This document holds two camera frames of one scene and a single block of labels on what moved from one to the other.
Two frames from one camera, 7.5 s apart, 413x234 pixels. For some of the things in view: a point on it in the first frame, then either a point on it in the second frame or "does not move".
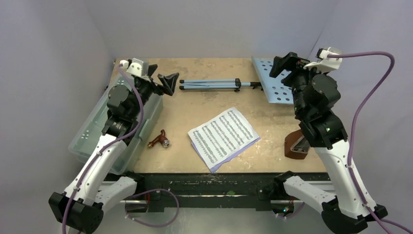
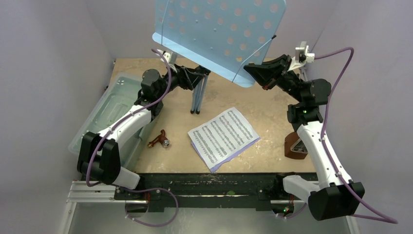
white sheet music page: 219,138 does not move
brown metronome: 296,145 does not move
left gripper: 168,82 → 187,79
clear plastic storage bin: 85,142 does not move
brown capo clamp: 161,139 does not move
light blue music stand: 273,91 → 220,37
